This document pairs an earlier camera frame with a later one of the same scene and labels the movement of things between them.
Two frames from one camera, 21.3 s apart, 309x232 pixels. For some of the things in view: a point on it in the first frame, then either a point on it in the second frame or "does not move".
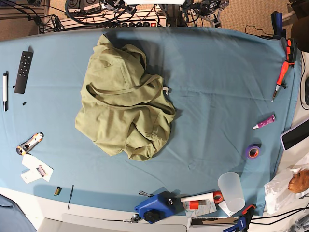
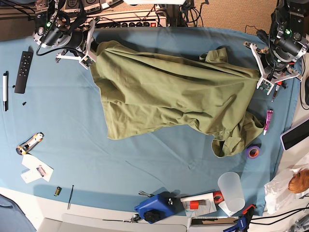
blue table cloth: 235,94 does not move
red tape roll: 218,197 does not move
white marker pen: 5,91 does not move
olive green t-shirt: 121,108 to 142,90
